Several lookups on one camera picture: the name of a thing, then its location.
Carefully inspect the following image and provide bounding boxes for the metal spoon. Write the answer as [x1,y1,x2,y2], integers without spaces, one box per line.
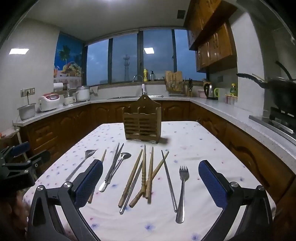
[99,152,132,192]

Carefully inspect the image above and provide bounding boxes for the fruit wall poster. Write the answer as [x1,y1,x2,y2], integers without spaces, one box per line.
[54,32,84,84]

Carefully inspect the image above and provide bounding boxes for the black wok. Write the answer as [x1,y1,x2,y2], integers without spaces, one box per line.
[236,61,296,109]

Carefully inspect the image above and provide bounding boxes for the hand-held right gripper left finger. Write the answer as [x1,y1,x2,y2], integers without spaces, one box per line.
[26,159,103,241]

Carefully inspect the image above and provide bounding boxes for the steel fork left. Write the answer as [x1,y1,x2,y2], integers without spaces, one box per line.
[65,149,97,181]

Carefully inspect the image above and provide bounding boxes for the kitchen window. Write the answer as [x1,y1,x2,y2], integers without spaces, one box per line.
[86,29,207,86]

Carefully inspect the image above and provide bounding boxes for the wooden wall cabinets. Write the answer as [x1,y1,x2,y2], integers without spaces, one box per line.
[184,0,238,72]

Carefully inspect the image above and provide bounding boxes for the carved wooden chopstick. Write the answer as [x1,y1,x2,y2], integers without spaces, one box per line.
[142,144,147,198]

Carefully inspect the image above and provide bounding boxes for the steel electric kettle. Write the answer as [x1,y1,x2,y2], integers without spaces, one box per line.
[203,81,219,100]

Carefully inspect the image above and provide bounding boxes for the dish rack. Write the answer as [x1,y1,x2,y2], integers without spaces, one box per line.
[165,79,186,96]

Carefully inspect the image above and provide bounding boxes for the wooden utensil holder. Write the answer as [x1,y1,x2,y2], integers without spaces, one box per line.
[122,95,162,144]

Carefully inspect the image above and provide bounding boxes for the metal inner pot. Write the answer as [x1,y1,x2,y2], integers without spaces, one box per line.
[17,103,37,121]

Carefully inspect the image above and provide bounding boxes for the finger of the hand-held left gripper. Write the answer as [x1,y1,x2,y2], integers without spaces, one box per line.
[0,141,30,164]
[2,150,51,170]

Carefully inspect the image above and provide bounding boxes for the wooden base cabinets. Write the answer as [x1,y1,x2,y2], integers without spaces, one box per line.
[14,101,296,241]

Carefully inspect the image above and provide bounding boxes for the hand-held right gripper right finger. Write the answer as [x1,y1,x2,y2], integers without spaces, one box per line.
[198,160,274,241]

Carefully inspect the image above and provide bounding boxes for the gas stove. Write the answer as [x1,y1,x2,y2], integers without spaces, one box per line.
[248,107,296,145]

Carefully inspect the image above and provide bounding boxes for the wooden cutting board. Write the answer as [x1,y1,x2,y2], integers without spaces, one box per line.
[165,71,183,88]

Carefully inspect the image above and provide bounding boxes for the plastic pitcher green handle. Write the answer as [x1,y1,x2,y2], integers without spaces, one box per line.
[214,88,228,100]

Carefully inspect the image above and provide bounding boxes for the pink white rice cooker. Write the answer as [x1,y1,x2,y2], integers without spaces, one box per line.
[38,93,60,113]

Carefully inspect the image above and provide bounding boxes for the floral printed tablecloth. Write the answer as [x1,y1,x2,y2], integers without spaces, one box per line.
[22,122,277,241]

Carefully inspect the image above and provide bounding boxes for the kitchen faucet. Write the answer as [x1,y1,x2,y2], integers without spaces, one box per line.
[133,75,147,95]

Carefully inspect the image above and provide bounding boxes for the steel sink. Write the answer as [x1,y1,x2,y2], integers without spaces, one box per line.
[107,95,163,100]

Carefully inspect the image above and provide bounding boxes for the wall socket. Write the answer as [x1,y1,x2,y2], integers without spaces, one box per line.
[20,88,36,97]

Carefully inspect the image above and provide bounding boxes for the metal fork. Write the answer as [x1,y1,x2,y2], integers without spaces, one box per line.
[175,165,189,224]

